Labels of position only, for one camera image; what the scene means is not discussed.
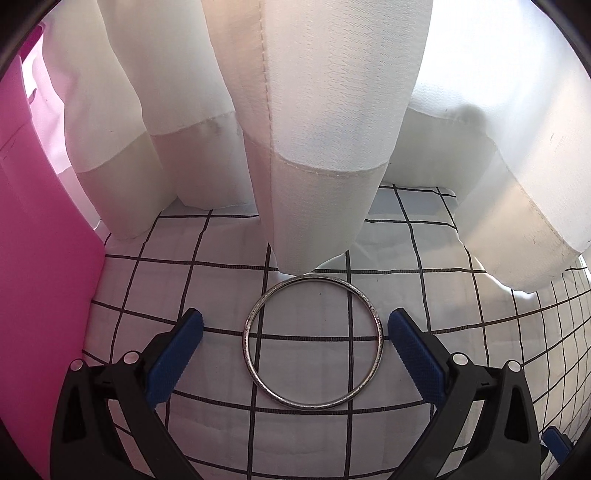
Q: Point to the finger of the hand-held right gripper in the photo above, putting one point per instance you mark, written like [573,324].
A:
[558,445]

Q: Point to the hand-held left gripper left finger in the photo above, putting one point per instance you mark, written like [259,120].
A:
[173,360]

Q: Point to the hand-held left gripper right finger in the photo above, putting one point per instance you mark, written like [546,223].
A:
[415,360]

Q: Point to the silver bangle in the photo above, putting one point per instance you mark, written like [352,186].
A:
[245,344]

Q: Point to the pink plastic bin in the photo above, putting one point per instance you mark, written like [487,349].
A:
[41,277]

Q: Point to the white checked tablecloth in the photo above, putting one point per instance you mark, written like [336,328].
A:
[207,286]

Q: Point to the white curtain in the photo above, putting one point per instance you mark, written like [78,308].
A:
[323,138]

